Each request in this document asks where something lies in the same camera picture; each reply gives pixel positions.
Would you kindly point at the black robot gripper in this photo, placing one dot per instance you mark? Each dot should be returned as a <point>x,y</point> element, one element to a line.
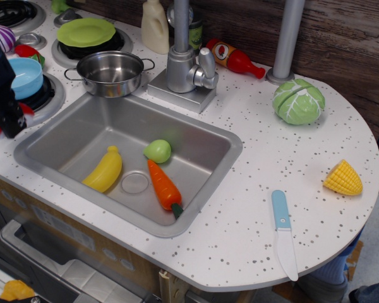
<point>11,116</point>

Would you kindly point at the red white toy sushi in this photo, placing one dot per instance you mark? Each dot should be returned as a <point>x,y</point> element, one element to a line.
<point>28,115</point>

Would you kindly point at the small steel toy pan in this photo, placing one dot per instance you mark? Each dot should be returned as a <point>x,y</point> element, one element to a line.
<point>111,74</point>

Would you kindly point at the light blue toy bowl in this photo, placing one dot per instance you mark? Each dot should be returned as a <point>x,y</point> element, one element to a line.
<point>29,77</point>

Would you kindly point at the red toy strawberry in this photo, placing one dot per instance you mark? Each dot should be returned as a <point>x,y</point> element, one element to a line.
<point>29,52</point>

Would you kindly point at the purple toy onion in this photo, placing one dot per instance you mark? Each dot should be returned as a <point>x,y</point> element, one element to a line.
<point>7,39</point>

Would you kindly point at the silver stove knob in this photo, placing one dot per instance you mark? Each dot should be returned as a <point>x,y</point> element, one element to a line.
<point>65,17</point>
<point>32,39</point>

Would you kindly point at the black stove burner front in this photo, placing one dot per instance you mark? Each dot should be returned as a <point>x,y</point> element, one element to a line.
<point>46,102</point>

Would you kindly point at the black stove burner rear left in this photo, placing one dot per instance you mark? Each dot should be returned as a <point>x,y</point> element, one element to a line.
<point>21,16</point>

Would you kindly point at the black stove burner under plate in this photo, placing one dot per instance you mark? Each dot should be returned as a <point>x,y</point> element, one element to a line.
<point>63,60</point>

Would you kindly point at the green toy at top edge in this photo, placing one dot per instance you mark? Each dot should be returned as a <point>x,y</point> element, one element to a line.
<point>59,6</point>

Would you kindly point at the green toy plate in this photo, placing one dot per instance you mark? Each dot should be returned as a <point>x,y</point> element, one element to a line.
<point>85,32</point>

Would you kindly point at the silver stove knob rear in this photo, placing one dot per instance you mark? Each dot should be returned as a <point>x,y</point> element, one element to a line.
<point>65,17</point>

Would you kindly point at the yellow toy banana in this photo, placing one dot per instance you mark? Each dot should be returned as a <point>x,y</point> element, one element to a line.
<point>106,172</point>

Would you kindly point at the cream toy detergent bottle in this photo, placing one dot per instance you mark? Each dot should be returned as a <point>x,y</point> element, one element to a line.
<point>154,27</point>

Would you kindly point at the silver toy sink basin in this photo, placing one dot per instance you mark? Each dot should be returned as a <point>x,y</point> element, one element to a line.
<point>68,147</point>

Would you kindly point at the green toy pear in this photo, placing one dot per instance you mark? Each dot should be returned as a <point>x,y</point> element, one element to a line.
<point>159,151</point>

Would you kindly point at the silver toy faucet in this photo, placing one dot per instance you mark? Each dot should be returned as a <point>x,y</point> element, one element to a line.
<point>189,80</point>

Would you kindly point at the green toy can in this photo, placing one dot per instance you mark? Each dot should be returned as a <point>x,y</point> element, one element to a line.
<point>196,35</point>

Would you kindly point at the orange toy carrot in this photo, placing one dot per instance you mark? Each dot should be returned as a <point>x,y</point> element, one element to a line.
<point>167,193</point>

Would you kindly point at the yellow toy on floor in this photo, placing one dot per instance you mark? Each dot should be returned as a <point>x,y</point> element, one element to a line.
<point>16,290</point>

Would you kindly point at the red toy ketchup bottle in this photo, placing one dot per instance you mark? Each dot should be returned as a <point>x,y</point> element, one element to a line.
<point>233,59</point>

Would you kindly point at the grey metal pole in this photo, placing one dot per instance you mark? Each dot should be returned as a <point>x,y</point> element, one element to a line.
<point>291,20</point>

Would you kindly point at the green toy cabbage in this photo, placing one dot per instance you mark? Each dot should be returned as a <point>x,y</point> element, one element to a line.
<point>298,102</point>

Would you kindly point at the yellow toy corn piece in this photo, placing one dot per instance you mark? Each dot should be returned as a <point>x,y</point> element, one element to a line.
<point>343,179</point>

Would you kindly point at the silver oven door handle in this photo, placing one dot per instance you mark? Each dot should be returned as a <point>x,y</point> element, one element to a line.
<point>45,266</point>

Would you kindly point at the blue handled toy knife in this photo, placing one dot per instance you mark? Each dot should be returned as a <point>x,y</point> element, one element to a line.
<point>285,246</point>

